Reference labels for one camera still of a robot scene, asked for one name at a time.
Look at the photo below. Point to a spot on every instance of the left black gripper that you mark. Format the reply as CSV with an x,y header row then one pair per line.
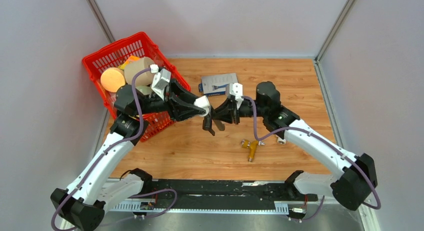
x,y
180,111

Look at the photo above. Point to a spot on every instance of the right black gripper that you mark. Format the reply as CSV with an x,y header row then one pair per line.
x,y
227,112

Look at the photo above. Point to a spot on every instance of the white pvc elbow fitting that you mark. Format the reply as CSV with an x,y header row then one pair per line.
x,y
203,103
281,141

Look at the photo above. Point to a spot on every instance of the dark grey metal faucet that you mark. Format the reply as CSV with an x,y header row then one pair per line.
x,y
208,122

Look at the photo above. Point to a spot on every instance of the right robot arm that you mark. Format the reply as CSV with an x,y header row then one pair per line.
x,y
353,178

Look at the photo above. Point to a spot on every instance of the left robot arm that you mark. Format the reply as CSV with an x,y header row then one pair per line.
x,y
85,202

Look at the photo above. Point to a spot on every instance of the grey blue razor box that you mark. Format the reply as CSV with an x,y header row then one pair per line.
x,y
215,85

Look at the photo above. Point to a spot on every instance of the pale green soap bottle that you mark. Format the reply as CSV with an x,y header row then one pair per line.
x,y
145,90

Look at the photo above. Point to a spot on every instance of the yellow brass tap valve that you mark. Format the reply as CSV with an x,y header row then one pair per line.
x,y
252,147

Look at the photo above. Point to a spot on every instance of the red plastic basket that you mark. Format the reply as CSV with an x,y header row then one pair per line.
x,y
119,52

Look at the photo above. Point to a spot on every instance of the orange round sponge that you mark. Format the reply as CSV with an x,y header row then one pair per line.
x,y
112,79

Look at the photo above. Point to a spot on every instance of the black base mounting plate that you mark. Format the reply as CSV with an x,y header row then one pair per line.
x,y
192,196

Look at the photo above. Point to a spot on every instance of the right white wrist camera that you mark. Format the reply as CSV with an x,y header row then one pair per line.
x,y
235,90

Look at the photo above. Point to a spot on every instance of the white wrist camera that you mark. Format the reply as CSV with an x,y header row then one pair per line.
x,y
160,82
235,90

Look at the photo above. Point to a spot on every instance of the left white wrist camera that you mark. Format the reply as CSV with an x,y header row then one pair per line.
x,y
160,82

